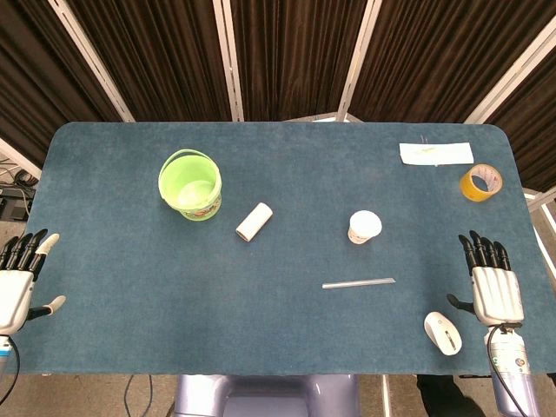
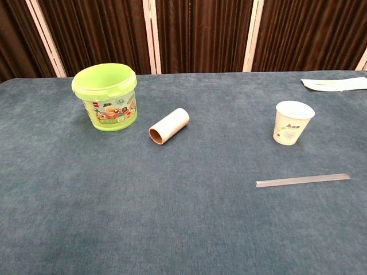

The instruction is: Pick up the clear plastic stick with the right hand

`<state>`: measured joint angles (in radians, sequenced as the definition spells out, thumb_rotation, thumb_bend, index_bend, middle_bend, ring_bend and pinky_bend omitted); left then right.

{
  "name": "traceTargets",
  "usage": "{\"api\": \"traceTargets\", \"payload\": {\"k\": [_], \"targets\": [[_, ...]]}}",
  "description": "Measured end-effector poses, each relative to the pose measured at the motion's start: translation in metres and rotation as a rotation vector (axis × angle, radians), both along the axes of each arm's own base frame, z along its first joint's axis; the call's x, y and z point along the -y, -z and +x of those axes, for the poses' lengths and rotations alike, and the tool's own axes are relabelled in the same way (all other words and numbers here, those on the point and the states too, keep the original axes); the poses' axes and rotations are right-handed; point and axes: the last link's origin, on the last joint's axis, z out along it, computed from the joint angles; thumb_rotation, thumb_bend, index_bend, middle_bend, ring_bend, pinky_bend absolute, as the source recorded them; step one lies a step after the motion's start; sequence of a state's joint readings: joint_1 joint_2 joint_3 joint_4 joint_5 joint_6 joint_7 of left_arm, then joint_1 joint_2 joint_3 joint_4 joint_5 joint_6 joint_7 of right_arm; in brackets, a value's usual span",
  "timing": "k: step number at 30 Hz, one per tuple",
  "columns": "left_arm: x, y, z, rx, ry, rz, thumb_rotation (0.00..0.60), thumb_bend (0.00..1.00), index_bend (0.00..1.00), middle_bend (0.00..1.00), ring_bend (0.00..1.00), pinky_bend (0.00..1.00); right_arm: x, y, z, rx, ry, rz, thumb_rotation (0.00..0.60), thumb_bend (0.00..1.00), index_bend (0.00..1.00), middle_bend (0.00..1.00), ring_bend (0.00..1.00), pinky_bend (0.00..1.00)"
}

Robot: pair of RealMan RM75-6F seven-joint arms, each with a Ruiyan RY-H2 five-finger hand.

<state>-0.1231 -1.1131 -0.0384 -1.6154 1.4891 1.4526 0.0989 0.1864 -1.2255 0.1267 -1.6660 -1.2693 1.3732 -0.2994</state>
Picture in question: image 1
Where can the brown curtain partition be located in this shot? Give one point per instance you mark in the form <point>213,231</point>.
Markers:
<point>295,56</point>

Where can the white cardboard roll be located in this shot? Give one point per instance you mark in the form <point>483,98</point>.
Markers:
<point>254,222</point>

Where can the black equipment box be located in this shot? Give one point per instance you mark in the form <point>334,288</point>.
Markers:
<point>15,202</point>

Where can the blue table mat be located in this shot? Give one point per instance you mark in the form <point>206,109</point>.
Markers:
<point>260,260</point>

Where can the white computer mouse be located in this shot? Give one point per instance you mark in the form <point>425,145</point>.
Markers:
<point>443,333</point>

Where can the transparent straw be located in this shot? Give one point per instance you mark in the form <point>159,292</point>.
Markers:
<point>359,282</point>

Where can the lavender robot torso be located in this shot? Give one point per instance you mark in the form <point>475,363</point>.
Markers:
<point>265,395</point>

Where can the small white cup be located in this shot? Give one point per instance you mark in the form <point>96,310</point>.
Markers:
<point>364,227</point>

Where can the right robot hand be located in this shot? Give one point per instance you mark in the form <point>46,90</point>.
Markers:
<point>496,291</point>

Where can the white paper sheet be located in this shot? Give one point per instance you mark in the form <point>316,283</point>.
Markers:
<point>435,153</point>

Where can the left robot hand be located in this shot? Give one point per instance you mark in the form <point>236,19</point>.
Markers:
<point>13,289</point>

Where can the green plastic bucket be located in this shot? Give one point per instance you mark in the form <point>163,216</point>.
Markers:
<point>191,184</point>

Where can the yellow tape roll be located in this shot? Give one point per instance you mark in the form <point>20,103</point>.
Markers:
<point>480,182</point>

